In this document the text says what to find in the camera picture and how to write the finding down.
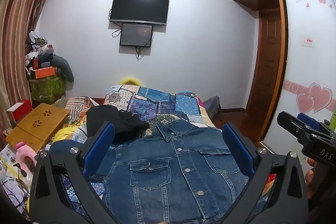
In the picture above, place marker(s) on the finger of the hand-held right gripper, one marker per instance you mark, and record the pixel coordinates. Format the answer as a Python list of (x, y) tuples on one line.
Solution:
[(308, 120), (294, 125)]

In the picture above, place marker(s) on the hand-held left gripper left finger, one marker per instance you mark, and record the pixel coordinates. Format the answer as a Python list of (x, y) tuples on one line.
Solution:
[(101, 146)]

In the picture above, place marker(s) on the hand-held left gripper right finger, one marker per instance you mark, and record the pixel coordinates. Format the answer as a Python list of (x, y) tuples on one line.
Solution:
[(239, 151)]

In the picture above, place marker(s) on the blue denim jacket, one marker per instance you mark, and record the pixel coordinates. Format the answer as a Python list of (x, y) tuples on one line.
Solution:
[(168, 169)]

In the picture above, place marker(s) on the person's right hand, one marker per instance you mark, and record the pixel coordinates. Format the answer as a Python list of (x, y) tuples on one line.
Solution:
[(311, 179)]

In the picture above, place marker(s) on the black garment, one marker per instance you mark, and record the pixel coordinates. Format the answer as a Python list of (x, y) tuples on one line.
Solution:
[(115, 116)]

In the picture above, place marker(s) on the yellow blanket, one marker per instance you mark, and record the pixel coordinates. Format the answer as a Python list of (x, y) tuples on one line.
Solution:
[(65, 133)]

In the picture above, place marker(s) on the striped cloth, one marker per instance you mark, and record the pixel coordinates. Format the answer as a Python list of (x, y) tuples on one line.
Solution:
[(76, 106)]

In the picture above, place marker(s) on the white heart sliding door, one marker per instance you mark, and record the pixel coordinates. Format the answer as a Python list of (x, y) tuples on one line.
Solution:
[(309, 69)]

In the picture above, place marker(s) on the brown wooden door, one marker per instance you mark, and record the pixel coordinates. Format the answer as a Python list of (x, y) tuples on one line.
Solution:
[(270, 64)]

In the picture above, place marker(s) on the wooden lap desk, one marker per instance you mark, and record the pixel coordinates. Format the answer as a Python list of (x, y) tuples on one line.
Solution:
[(39, 121)]

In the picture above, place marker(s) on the yellow round object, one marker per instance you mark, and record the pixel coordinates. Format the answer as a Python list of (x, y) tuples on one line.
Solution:
[(130, 81)]

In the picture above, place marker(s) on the patchwork quilt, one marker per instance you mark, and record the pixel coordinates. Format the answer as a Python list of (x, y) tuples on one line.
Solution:
[(157, 103)]

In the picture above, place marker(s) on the pink bottle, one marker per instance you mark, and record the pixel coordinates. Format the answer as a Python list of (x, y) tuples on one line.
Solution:
[(23, 155)]

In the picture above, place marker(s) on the small white red sticker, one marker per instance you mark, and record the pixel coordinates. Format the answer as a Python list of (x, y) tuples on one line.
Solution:
[(307, 42)]

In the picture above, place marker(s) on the green patterned cloth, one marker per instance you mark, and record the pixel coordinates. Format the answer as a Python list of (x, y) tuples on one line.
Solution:
[(46, 88)]

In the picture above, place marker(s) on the red box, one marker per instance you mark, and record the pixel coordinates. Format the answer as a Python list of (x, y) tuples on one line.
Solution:
[(22, 108)]

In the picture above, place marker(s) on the orange box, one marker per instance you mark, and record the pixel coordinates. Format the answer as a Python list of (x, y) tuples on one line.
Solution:
[(42, 73)]

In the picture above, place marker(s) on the pile of clutter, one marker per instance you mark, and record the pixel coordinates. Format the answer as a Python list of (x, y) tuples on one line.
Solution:
[(39, 50)]

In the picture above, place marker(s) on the small black monitor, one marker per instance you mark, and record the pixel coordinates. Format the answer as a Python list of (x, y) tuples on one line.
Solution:
[(136, 35)]

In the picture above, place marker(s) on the brown striped curtain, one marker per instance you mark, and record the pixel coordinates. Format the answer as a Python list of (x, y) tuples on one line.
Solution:
[(21, 16)]

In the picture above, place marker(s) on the black wall television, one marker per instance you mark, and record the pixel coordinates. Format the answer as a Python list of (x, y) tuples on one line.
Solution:
[(139, 7)]

